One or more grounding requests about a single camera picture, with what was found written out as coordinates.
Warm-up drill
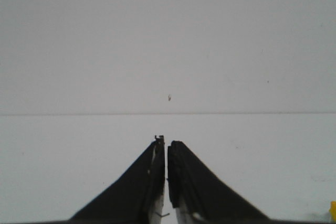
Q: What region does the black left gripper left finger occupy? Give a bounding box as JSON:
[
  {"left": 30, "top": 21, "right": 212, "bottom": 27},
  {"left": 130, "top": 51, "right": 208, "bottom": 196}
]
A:
[{"left": 70, "top": 135, "right": 165, "bottom": 220}]

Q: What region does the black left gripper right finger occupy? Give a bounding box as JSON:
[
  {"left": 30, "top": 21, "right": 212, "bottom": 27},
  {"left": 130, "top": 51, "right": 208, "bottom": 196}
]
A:
[{"left": 167, "top": 141, "right": 269, "bottom": 220}]

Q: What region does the yellow corn cob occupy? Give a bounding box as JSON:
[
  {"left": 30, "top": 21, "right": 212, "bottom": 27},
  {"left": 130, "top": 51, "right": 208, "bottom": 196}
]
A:
[{"left": 329, "top": 201, "right": 336, "bottom": 222}]

